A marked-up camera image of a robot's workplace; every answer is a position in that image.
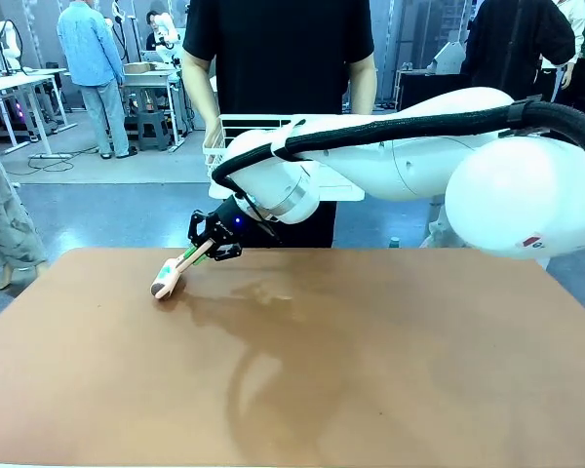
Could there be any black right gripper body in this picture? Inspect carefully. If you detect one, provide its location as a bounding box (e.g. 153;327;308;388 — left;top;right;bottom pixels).
208;193;283;246

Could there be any person right forearm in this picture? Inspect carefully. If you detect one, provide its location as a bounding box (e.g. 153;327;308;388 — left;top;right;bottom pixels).
181;48;223;133

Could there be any person left forearm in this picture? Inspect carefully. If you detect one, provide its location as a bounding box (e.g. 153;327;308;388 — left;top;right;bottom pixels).
346;52;379;117

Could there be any person right hand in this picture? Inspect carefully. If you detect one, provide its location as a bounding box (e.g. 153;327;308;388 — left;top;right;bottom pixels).
204;118;224;148

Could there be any grey plastic step stool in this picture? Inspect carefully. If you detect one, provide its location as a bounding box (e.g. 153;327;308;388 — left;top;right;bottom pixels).
136;110;173;152

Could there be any white desk with metal legs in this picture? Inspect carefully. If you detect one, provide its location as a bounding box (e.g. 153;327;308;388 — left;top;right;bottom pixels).
120;67;189;153

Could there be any person torso black shirt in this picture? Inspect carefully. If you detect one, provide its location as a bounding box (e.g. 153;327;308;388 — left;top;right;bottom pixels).
182;0;376;250

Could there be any bystander in camouflage trousers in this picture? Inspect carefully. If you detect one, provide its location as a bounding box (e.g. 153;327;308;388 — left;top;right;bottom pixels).
0;110;51;293

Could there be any seated person black hair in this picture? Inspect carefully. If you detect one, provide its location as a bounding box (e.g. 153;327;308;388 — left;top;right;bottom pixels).
144;9;163;53

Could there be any bystander in blue shirt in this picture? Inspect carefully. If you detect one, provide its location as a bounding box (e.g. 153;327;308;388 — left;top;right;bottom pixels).
57;0;139;161

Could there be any white lab table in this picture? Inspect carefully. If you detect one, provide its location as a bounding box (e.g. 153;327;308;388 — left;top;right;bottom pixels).
0;67;79;160

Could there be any black equipment case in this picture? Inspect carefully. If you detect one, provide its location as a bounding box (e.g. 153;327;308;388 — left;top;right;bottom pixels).
398;70;471;112

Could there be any bystander in black jacket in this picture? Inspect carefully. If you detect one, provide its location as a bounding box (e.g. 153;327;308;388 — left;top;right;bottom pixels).
460;0;577;101

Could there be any black braided cable sleeve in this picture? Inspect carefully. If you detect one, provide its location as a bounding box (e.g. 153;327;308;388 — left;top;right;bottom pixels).
211;97;585;337

